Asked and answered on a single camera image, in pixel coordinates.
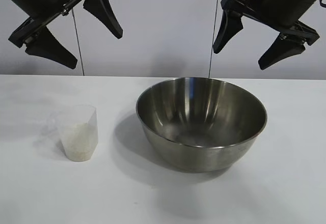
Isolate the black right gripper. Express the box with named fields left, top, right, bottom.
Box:
left=212, top=0, right=326, bottom=70

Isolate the clear plastic measuring cup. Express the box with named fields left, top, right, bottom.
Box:
left=40, top=104, right=99, bottom=161

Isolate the white uncooked rice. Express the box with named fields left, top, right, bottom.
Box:
left=60, top=122, right=99, bottom=161

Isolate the stainless steel mixing bowl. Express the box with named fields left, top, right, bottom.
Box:
left=135, top=77, right=268, bottom=173

